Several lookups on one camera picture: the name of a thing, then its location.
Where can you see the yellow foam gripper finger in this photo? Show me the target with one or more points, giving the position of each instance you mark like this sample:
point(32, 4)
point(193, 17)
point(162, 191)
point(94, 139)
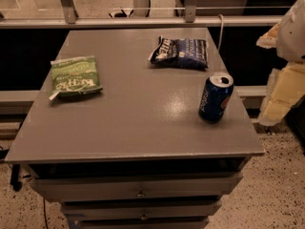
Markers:
point(268, 39)
point(285, 88)

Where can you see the blue pepsi can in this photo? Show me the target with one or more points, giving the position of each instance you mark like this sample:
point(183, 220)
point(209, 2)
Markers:
point(218, 89)

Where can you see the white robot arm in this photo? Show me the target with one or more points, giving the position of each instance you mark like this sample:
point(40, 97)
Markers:
point(290, 42)

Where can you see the dark blue chip bag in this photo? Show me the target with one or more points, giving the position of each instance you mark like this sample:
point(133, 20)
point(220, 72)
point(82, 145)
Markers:
point(183, 53)

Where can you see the grey metal railing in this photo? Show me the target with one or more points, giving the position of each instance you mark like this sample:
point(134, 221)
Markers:
point(81, 14)

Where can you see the top grey drawer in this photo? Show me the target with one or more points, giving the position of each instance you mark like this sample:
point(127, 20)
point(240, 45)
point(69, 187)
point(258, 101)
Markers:
point(117, 188)

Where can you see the grey drawer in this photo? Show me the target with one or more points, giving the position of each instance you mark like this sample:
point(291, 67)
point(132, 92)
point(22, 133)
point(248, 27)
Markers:
point(179, 223)
point(117, 188)
point(151, 210)

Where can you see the grey drawer cabinet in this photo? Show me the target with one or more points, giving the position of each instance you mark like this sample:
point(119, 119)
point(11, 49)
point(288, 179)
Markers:
point(145, 122)

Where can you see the green chip bag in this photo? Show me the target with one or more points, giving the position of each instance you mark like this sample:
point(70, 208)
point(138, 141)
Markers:
point(74, 76)

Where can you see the bottom grey drawer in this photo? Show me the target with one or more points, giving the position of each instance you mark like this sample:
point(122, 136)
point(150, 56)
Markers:
point(179, 223)

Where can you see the middle grey drawer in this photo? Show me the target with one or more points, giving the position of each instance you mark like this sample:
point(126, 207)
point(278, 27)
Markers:
point(151, 210)

